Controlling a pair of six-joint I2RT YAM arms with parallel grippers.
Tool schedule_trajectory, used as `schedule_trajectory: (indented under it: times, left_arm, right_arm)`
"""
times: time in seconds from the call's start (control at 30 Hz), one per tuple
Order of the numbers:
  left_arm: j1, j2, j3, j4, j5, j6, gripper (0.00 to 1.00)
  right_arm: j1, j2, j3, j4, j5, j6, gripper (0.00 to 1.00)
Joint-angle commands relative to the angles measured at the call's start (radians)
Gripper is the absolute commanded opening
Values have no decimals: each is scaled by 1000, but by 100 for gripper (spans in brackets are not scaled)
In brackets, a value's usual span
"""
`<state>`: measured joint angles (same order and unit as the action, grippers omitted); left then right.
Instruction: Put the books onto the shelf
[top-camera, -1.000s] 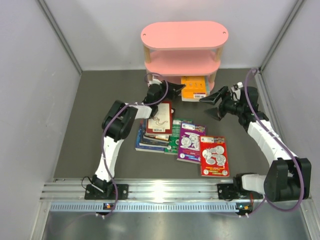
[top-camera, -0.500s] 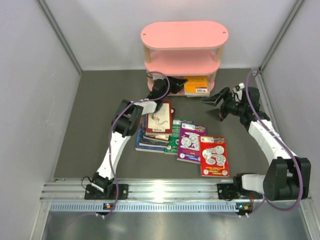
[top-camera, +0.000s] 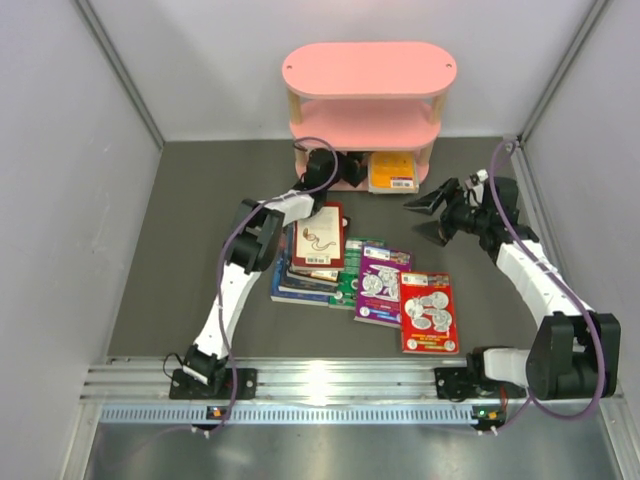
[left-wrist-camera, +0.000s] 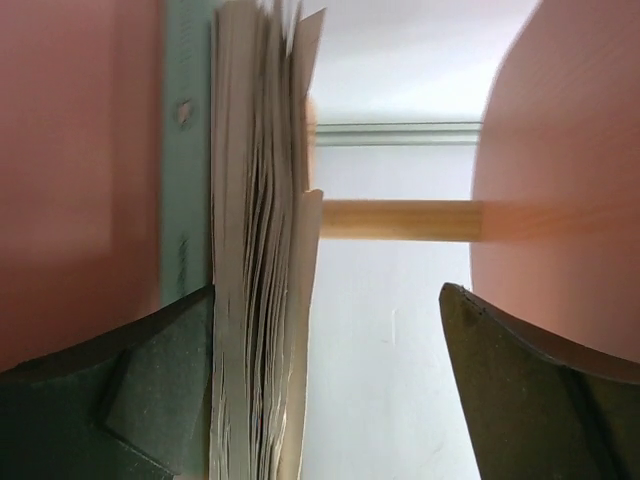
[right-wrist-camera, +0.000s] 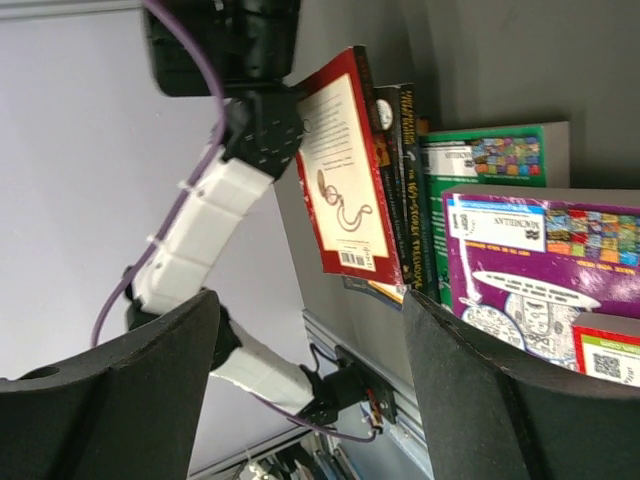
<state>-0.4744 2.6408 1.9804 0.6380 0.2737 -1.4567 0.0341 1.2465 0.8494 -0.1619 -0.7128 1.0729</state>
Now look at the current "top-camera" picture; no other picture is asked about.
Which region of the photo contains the red cartoon paperback book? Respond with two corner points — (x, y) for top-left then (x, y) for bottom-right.
(399, 272), (460, 355)

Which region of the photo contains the orange yellow paperback book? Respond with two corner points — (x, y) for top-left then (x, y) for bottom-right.
(368, 151), (419, 194)

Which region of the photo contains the pink three-tier shelf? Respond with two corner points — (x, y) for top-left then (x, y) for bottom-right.
(282, 41), (457, 192)

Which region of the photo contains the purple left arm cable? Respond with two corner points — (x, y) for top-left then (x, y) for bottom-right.
(192, 136), (341, 440)

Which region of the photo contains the dark blue Nineteen Eighty-Four book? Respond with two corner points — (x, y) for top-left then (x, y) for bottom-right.
(277, 227), (338, 296)

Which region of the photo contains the aluminium mounting rail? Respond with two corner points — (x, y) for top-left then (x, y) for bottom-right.
(80, 356), (466, 406)

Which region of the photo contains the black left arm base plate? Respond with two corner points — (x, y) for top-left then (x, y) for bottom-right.
(169, 368), (258, 400)

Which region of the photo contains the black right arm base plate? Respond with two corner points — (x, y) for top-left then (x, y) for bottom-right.
(434, 367), (501, 403)

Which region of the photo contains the green paperback book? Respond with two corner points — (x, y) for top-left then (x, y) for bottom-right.
(328, 237), (385, 310)

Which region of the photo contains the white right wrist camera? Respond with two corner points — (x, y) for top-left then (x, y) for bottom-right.
(465, 169), (489, 190)

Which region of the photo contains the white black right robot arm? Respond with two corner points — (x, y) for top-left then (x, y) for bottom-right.
(404, 170), (621, 400)

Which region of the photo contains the blue bottom book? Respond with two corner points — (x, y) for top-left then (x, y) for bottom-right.
(270, 233), (332, 306)

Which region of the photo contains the purple cartoon paperback book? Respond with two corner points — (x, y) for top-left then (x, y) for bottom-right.
(354, 243), (413, 328)

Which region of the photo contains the dark red cream book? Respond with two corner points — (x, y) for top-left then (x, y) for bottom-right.
(291, 202), (345, 271)

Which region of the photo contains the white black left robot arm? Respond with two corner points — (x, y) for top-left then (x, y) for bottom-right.
(182, 137), (366, 392)

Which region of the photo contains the black Treehouse paperback book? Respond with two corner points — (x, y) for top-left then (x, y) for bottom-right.
(287, 266), (339, 284)

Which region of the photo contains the perforated metal cable tray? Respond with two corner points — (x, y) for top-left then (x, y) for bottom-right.
(100, 403), (505, 426)

